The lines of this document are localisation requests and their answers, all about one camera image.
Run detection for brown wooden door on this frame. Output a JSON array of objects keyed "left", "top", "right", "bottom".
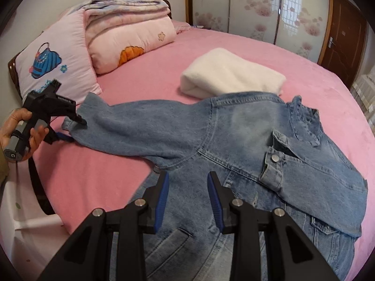
[{"left": 321, "top": 0, "right": 367, "bottom": 88}]

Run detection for pink pillow with bag print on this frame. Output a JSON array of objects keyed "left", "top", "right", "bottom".
[{"left": 15, "top": 10, "right": 102, "bottom": 104}]

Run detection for blue denim jacket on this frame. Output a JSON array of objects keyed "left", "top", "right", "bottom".
[{"left": 62, "top": 92, "right": 368, "bottom": 280}]

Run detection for person left hand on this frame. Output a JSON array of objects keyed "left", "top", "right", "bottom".
[{"left": 1, "top": 108, "right": 49, "bottom": 160}]

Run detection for folded white fluffy blanket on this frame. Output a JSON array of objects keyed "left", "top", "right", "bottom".
[{"left": 180, "top": 48, "right": 286, "bottom": 99}]

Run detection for floral sliding wardrobe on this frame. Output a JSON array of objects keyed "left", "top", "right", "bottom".
[{"left": 187, "top": 0, "right": 332, "bottom": 63}]

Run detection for white plastic stool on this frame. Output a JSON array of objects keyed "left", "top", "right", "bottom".
[{"left": 1, "top": 162, "right": 69, "bottom": 280}]

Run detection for folded pink floral quilt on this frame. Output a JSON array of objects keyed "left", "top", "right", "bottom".
[{"left": 64, "top": 0, "right": 177, "bottom": 75}]

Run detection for black cable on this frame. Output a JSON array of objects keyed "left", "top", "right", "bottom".
[{"left": 27, "top": 154, "right": 57, "bottom": 216}]

